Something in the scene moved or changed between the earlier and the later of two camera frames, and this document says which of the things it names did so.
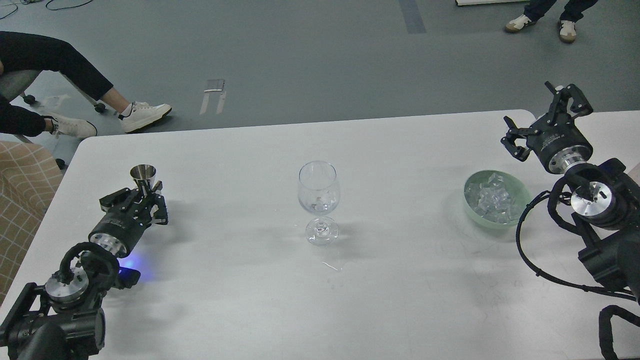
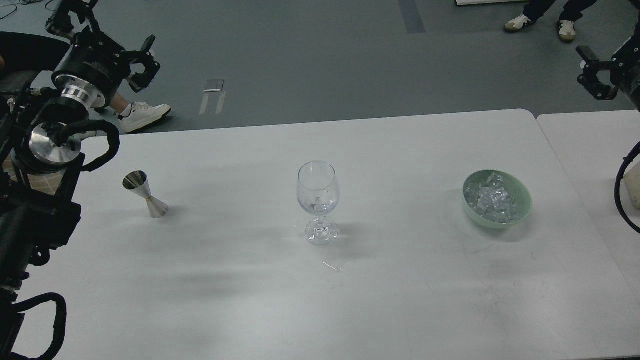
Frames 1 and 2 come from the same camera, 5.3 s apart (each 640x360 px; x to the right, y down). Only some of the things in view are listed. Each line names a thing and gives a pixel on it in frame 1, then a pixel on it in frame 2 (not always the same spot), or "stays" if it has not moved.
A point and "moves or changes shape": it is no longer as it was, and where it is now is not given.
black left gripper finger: x=161 y=216 → x=139 y=81
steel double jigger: x=143 y=173 moves or changes shape
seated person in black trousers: x=20 y=52 stays
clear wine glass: x=319 y=192 stays
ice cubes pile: x=491 y=200 stays
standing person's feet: x=572 y=13 stays
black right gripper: x=559 y=142 → x=625 y=71
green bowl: x=496 y=199 stays
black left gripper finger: x=117 y=201 → x=59 y=22
